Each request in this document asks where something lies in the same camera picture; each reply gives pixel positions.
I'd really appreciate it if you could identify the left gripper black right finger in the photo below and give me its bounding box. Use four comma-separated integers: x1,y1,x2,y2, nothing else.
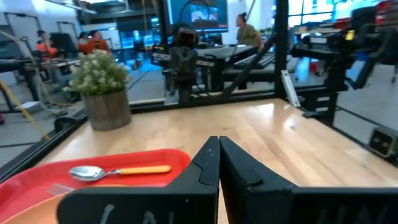
220,136,398,224

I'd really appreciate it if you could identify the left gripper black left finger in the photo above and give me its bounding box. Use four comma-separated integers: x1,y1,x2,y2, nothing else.
55,136,220,224

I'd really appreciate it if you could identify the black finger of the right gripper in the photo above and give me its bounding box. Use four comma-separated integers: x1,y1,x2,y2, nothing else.
196,58,216,68
151,51,172,63

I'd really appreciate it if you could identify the spoon with yellow handle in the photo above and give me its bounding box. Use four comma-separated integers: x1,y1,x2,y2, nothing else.
68,164,172,182

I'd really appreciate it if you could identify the orange round plate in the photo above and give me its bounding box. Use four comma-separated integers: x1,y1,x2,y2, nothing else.
1,185,130,224

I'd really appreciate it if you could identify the red plastic serving tray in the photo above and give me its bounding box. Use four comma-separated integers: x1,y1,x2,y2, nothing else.
0,148,192,223

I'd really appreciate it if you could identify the black background table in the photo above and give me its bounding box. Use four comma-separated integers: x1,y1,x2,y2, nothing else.
195,45,276,93

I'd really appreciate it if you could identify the person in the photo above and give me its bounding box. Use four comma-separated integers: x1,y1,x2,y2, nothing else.
235,12,264,49
35,30,58,60
77,30,111,55

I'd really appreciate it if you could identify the potted plant slatted planter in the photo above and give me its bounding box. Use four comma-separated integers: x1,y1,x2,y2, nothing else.
68,49,132,132

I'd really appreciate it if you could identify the black perforated metal base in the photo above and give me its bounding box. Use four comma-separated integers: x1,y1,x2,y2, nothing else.
54,107,88,133

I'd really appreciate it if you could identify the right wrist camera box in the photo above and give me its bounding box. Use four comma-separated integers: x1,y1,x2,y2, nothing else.
177,26,199,47

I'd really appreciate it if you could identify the large wall display screen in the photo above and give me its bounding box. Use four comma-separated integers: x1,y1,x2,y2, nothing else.
167,0,229,34

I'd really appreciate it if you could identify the white flat bracket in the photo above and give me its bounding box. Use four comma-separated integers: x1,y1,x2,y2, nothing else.
281,70,301,108

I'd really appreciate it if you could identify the small black table camera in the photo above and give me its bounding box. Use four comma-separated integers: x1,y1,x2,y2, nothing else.
368,126,398,159

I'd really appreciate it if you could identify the thin yellow cable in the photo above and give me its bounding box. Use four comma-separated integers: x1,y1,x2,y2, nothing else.
0,80,50,141

